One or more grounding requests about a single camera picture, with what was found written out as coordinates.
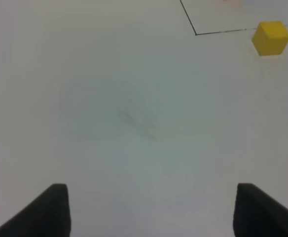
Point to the yellow cube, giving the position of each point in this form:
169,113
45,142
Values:
270,38

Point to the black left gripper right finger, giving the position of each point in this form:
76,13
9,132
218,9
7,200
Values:
256,214

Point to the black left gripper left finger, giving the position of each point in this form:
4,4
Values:
46,216

